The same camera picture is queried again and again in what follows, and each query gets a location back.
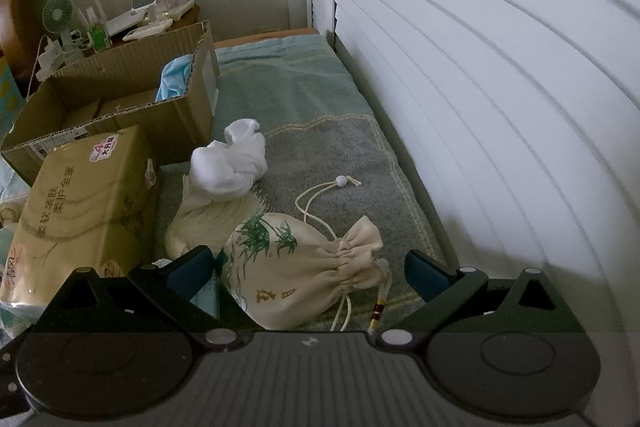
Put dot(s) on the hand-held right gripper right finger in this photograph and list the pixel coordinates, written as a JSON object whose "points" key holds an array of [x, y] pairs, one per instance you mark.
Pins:
{"points": [[425, 274]]}

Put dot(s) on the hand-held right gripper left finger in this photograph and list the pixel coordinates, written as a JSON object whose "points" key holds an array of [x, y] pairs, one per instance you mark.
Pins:
{"points": [[192, 274]]}

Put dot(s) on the yellow-brown tissue pack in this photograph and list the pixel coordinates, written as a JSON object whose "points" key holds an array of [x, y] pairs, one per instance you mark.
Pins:
{"points": [[75, 212]]}

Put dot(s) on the brown cardboard box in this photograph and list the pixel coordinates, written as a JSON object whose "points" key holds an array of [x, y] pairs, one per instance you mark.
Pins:
{"points": [[192, 117]]}

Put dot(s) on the teal plastic packet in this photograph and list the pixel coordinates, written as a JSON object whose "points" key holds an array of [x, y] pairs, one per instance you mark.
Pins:
{"points": [[207, 298]]}

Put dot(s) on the cream tasselled cloth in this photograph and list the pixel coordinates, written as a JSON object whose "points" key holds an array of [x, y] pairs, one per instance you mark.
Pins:
{"points": [[200, 227]]}

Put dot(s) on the white cloth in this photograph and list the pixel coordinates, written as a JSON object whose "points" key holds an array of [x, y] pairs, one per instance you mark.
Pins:
{"points": [[230, 167]]}

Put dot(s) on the light blue face masks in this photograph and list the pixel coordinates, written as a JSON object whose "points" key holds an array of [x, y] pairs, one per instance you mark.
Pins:
{"points": [[175, 77]]}

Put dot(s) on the white louvered door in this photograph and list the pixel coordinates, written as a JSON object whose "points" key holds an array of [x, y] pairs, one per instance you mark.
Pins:
{"points": [[475, 82]]}

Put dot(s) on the green bottle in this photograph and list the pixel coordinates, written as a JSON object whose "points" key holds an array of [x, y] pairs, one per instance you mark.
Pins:
{"points": [[99, 38]]}

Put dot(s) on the wooden nightstand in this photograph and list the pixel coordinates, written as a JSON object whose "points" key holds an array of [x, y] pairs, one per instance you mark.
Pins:
{"points": [[187, 18]]}

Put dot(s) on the white power strip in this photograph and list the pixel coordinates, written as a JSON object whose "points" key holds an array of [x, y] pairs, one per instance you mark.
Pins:
{"points": [[52, 57]]}

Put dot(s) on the white router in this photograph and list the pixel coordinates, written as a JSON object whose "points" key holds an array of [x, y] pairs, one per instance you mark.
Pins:
{"points": [[122, 24]]}

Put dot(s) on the white tray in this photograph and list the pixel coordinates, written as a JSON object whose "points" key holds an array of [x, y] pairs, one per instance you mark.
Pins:
{"points": [[176, 7]]}

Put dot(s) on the small green desk fan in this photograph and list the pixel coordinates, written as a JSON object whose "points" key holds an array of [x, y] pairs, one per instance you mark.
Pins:
{"points": [[57, 12]]}

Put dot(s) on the wooden bed frame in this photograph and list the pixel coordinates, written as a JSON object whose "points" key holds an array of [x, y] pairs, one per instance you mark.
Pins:
{"points": [[265, 34]]}

